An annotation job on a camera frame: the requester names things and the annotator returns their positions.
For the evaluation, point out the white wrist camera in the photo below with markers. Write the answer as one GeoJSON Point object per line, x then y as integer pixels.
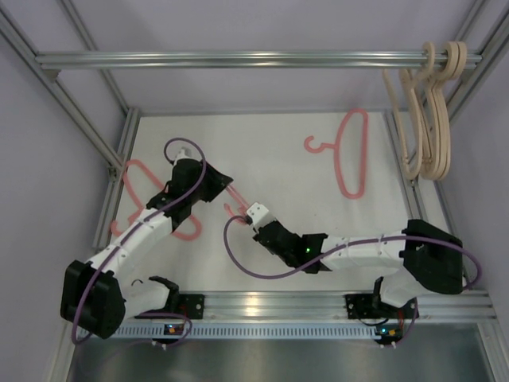
{"type": "Point", "coordinates": [183, 153]}
{"type": "Point", "coordinates": [258, 216]}

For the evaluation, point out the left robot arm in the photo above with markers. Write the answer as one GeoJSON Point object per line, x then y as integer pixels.
{"type": "Point", "coordinates": [101, 293]}

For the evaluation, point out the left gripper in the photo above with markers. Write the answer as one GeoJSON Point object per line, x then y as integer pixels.
{"type": "Point", "coordinates": [215, 183]}

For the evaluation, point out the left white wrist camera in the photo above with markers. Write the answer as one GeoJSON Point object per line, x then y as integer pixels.
{"type": "Point", "coordinates": [183, 153]}

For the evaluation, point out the pink hanger pile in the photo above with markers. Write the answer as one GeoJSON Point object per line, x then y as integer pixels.
{"type": "Point", "coordinates": [335, 147]}
{"type": "Point", "coordinates": [241, 205]}

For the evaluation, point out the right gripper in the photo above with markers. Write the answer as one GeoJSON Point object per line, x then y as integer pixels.
{"type": "Point", "coordinates": [262, 231]}

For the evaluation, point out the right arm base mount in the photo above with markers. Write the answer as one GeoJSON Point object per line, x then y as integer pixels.
{"type": "Point", "coordinates": [368, 306]}

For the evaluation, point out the aluminium hanging rail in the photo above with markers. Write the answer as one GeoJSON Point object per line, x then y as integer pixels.
{"type": "Point", "coordinates": [240, 59]}

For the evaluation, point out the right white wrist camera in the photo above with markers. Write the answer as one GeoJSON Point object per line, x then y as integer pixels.
{"type": "Point", "coordinates": [258, 216]}

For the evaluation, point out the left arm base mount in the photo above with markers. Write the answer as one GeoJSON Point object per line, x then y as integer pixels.
{"type": "Point", "coordinates": [190, 305]}

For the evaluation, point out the beige hanger with right hook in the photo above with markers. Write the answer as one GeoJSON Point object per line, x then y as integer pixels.
{"type": "Point", "coordinates": [437, 114]}

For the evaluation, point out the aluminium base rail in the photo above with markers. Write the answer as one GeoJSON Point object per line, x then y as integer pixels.
{"type": "Point", "coordinates": [332, 306]}

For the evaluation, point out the perforated cable duct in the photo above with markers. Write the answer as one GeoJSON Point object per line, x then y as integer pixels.
{"type": "Point", "coordinates": [200, 330]}

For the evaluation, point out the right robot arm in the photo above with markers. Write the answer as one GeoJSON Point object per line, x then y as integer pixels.
{"type": "Point", "coordinates": [422, 262]}

